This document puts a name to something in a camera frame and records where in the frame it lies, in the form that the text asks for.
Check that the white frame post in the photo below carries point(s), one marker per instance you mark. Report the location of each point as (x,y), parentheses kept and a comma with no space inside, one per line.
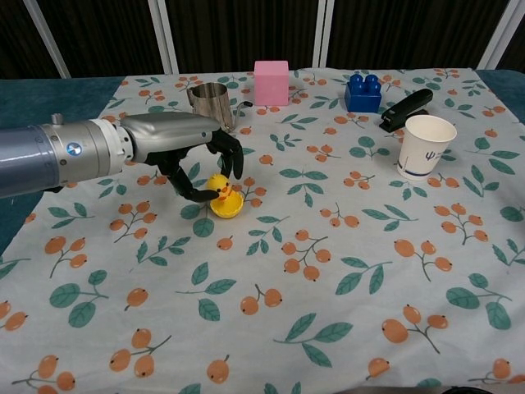
(322,33)
(47,39)
(163,37)
(502,35)

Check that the stainless steel pitcher cup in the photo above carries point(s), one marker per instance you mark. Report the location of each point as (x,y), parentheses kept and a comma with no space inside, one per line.
(211,102)

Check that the yellow cupcake mold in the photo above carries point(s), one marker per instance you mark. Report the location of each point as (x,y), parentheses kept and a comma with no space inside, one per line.
(227,207)

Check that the yellow rubber duck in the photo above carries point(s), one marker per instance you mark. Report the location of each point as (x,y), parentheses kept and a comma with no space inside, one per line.
(219,186)

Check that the black stapler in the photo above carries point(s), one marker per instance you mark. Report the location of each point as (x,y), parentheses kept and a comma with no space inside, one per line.
(406,108)

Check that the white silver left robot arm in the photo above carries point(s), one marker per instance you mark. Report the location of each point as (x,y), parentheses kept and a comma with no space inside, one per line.
(53,154)

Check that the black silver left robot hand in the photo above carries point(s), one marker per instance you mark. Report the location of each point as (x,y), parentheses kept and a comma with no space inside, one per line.
(172,135)

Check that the blue toy building brick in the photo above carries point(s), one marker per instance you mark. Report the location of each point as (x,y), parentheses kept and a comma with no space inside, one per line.
(363,95)

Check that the white paper cup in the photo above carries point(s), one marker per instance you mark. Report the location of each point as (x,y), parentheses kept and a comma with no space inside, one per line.
(424,149)

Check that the pink cube block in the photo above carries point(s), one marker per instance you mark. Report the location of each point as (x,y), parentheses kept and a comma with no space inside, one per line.
(270,84)

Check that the floral fruit print tablecloth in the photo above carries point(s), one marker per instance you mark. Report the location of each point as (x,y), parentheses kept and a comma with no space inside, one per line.
(262,267)

